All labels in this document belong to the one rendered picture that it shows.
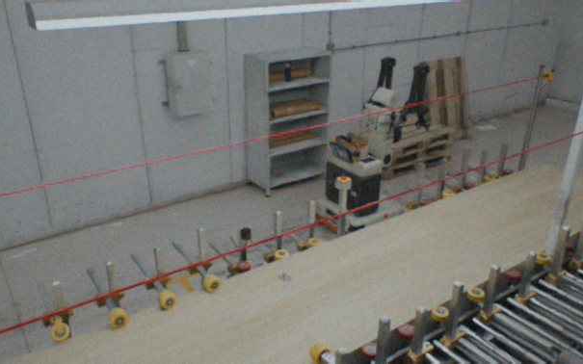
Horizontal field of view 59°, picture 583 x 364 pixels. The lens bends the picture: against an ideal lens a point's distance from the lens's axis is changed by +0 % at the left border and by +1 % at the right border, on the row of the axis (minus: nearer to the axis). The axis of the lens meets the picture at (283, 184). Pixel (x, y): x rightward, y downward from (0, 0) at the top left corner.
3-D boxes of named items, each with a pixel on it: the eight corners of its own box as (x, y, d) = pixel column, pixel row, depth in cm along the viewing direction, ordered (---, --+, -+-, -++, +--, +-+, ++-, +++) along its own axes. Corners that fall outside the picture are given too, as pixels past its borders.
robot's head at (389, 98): (385, 103, 464) (394, 90, 465) (369, 98, 480) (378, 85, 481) (392, 112, 474) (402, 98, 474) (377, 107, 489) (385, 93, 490)
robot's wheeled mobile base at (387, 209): (355, 247, 476) (356, 222, 465) (313, 220, 524) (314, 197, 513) (405, 226, 510) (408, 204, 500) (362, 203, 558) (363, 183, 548)
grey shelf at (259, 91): (247, 184, 614) (243, 54, 550) (306, 168, 660) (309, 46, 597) (267, 197, 580) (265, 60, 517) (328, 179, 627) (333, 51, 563)
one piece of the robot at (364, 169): (358, 229, 477) (364, 146, 443) (322, 208, 519) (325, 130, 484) (384, 220, 494) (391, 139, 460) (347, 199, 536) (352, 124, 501)
